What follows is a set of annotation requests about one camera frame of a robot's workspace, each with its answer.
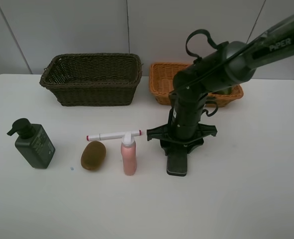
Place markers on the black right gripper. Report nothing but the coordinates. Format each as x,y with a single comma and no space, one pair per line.
184,127

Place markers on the dark felt whiteboard eraser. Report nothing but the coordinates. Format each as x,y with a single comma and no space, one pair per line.
177,162

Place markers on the dark green pump bottle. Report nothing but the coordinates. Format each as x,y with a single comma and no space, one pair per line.
33,143

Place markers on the green lime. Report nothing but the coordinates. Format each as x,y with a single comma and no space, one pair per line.
226,91

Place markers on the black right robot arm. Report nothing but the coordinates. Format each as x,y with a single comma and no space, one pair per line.
230,65

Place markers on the pink spray bottle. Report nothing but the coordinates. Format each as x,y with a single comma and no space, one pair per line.
128,152

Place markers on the white pink-tipped marker pen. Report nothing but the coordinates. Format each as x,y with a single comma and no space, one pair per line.
115,135

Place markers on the orange wicker basket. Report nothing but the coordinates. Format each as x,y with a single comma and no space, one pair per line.
161,84

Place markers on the brown kiwi fruit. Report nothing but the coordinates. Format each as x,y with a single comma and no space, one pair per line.
93,156

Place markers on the dark brown wicker basket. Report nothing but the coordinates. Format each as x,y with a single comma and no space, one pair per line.
93,79

